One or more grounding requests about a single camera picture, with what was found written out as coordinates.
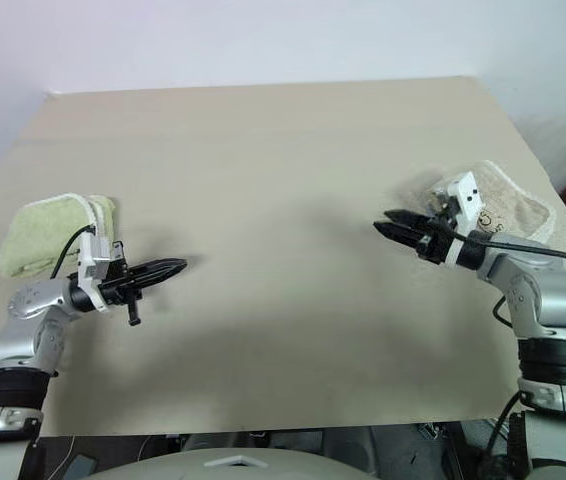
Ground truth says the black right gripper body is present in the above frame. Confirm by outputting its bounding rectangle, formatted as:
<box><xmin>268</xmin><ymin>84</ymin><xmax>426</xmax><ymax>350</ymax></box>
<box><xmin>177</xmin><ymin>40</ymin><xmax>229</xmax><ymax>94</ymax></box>
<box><xmin>414</xmin><ymin>214</ymin><xmax>458</xmax><ymax>265</ymax></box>

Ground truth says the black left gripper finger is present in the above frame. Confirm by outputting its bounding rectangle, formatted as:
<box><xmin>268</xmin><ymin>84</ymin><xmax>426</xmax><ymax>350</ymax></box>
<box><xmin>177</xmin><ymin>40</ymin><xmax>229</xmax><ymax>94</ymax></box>
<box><xmin>137</xmin><ymin>269</ymin><xmax>185</xmax><ymax>291</ymax></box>
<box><xmin>129</xmin><ymin>256</ymin><xmax>188</xmax><ymax>278</ymax></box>

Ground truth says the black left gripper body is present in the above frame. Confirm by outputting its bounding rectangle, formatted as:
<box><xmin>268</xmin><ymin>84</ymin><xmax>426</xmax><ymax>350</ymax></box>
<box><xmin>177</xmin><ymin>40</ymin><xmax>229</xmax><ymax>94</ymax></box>
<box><xmin>97</xmin><ymin>240</ymin><xmax>146</xmax><ymax>328</ymax></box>

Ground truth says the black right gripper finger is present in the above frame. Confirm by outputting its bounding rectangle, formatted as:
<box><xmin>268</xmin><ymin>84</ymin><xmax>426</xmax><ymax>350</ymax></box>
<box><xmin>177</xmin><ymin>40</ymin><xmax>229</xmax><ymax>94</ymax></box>
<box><xmin>384</xmin><ymin>209</ymin><xmax>433</xmax><ymax>229</ymax></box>
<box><xmin>372</xmin><ymin>221</ymin><xmax>428</xmax><ymax>247</ymax></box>

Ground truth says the beige towel with white edging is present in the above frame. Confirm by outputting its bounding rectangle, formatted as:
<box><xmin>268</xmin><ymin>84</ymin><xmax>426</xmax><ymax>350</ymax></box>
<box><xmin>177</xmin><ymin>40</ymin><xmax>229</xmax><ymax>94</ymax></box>
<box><xmin>397</xmin><ymin>159</ymin><xmax>557</xmax><ymax>246</ymax></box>

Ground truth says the green towel with white edging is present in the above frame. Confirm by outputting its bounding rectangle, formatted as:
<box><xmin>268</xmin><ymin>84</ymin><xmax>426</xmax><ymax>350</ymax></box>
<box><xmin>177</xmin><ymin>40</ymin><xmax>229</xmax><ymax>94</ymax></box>
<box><xmin>0</xmin><ymin>192</ymin><xmax>118</xmax><ymax>280</ymax></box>

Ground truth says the grey robot torso shell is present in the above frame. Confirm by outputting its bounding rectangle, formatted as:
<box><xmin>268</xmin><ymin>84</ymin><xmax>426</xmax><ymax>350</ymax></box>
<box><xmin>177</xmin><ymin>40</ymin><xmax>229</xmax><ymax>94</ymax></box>
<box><xmin>80</xmin><ymin>446</ymin><xmax>382</xmax><ymax>480</ymax></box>

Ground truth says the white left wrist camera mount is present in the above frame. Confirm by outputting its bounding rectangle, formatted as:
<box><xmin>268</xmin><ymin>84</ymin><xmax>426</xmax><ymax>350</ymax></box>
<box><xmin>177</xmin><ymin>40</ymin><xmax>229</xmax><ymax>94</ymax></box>
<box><xmin>76</xmin><ymin>233</ymin><xmax>115</xmax><ymax>315</ymax></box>

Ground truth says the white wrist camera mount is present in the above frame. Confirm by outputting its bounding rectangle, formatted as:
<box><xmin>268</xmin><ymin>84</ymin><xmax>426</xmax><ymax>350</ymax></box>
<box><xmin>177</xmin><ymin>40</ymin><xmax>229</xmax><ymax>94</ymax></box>
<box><xmin>431</xmin><ymin>171</ymin><xmax>485</xmax><ymax>268</ymax></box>
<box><xmin>76</xmin><ymin>233</ymin><xmax>115</xmax><ymax>315</ymax></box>

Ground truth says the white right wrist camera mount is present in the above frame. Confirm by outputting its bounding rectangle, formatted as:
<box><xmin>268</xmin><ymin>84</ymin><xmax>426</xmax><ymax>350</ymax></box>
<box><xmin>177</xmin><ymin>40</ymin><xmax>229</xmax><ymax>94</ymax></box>
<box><xmin>431</xmin><ymin>171</ymin><xmax>485</xmax><ymax>268</ymax></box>

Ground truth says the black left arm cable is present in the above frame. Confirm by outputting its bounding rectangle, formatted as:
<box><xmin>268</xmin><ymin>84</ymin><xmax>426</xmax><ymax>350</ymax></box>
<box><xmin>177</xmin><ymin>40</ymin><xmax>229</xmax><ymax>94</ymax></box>
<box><xmin>50</xmin><ymin>225</ymin><xmax>97</xmax><ymax>280</ymax></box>

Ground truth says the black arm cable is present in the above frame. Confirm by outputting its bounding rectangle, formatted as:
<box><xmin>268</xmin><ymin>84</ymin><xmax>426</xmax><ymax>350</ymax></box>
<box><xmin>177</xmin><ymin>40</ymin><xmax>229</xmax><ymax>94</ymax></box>
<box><xmin>450</xmin><ymin>227</ymin><xmax>566</xmax><ymax>329</ymax></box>
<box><xmin>50</xmin><ymin>225</ymin><xmax>97</xmax><ymax>280</ymax></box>

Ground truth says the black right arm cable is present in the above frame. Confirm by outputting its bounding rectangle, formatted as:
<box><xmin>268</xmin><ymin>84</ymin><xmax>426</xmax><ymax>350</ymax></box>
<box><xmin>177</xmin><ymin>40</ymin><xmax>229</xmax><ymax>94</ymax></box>
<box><xmin>450</xmin><ymin>227</ymin><xmax>566</xmax><ymax>329</ymax></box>

